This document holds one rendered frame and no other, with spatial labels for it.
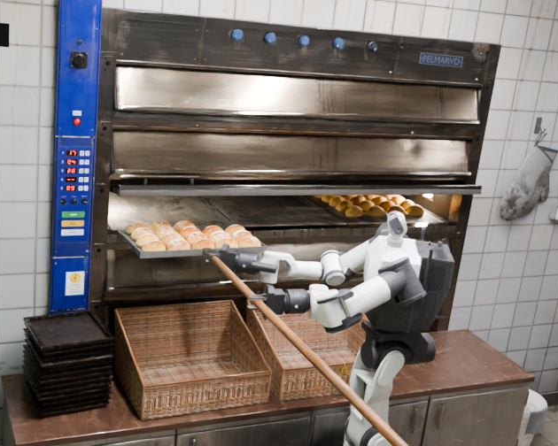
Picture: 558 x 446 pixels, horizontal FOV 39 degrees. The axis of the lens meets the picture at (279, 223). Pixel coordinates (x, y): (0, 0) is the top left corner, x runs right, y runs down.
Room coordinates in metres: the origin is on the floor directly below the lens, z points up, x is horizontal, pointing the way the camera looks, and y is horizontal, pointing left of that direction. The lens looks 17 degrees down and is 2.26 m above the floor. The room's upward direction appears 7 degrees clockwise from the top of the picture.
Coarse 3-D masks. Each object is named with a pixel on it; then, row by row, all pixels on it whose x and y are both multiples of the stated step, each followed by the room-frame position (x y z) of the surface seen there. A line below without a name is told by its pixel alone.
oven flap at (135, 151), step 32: (128, 160) 3.16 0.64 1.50; (160, 160) 3.22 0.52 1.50; (192, 160) 3.28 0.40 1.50; (224, 160) 3.35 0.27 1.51; (256, 160) 3.41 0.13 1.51; (288, 160) 3.48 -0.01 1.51; (320, 160) 3.55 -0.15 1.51; (352, 160) 3.63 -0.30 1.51; (384, 160) 3.71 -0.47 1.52; (416, 160) 3.79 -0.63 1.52; (448, 160) 3.87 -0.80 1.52
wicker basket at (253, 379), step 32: (128, 320) 3.14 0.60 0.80; (160, 320) 3.20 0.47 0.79; (192, 320) 3.27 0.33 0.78; (128, 352) 2.91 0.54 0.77; (160, 352) 3.17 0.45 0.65; (192, 352) 3.23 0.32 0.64; (224, 352) 3.30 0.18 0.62; (256, 352) 3.09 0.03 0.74; (128, 384) 2.89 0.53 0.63; (160, 384) 2.74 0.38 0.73; (192, 384) 2.80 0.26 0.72; (256, 384) 2.93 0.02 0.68; (160, 416) 2.74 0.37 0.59
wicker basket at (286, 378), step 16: (256, 320) 3.28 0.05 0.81; (288, 320) 3.46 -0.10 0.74; (304, 320) 3.50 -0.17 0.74; (256, 336) 3.27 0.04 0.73; (272, 336) 3.41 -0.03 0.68; (304, 336) 3.48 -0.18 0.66; (320, 336) 3.52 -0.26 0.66; (336, 336) 3.56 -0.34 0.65; (352, 336) 3.55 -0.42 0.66; (272, 352) 3.09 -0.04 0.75; (288, 352) 3.43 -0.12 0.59; (320, 352) 3.48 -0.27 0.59; (336, 352) 3.51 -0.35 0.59; (352, 352) 3.52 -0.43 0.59; (272, 368) 3.09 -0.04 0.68; (288, 368) 2.99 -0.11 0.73; (304, 368) 3.02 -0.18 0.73; (336, 368) 3.09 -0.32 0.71; (352, 368) 3.13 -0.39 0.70; (272, 384) 3.07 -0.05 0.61; (288, 384) 3.00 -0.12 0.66; (304, 384) 3.14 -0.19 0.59; (320, 384) 3.06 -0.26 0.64; (288, 400) 3.00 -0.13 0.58
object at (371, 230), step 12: (252, 228) 3.46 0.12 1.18; (264, 228) 3.48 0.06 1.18; (276, 228) 3.50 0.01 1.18; (288, 228) 3.52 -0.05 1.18; (300, 228) 3.54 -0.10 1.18; (312, 228) 3.57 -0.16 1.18; (324, 228) 3.59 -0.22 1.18; (336, 228) 3.62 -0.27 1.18; (348, 228) 3.65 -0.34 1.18; (360, 228) 3.68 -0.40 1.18; (372, 228) 3.71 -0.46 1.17; (408, 228) 3.80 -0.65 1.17; (420, 228) 3.83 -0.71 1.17; (432, 228) 3.86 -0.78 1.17; (444, 228) 3.89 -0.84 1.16; (108, 240) 3.14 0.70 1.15; (120, 240) 3.17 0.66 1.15
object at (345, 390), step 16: (224, 272) 2.82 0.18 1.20; (240, 288) 2.67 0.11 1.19; (256, 304) 2.55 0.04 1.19; (272, 320) 2.43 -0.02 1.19; (288, 336) 2.32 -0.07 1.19; (304, 352) 2.22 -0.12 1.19; (320, 368) 2.13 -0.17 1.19; (336, 384) 2.04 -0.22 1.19; (352, 400) 1.96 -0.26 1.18; (368, 416) 1.89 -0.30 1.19; (384, 432) 1.82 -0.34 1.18
